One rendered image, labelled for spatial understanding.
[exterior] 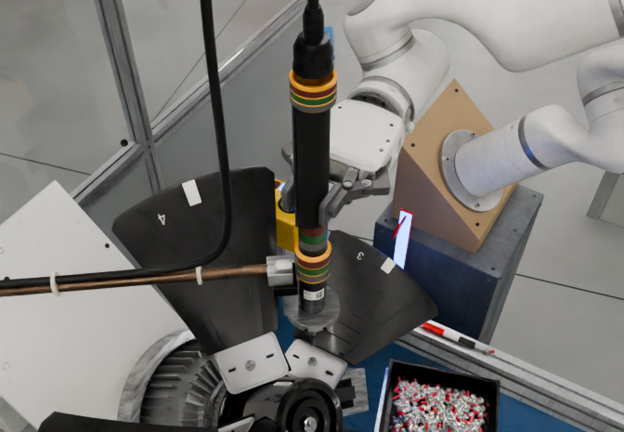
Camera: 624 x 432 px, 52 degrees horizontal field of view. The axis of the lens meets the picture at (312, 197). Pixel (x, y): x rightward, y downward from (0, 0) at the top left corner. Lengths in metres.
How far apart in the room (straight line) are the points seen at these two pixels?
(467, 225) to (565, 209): 1.61
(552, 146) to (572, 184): 1.84
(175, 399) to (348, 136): 0.47
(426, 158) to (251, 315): 0.65
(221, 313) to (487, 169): 0.70
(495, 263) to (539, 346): 1.08
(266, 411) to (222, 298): 0.16
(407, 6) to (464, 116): 0.77
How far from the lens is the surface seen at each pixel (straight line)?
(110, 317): 1.04
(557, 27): 0.78
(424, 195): 1.41
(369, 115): 0.76
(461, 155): 1.42
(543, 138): 1.29
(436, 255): 1.47
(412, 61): 0.83
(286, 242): 1.34
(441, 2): 0.78
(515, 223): 1.56
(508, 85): 3.62
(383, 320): 1.04
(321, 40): 0.56
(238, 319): 0.88
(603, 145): 1.22
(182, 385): 0.99
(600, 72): 1.22
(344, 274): 1.08
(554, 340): 2.55
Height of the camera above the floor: 2.03
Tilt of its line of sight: 46 degrees down
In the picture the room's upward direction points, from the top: straight up
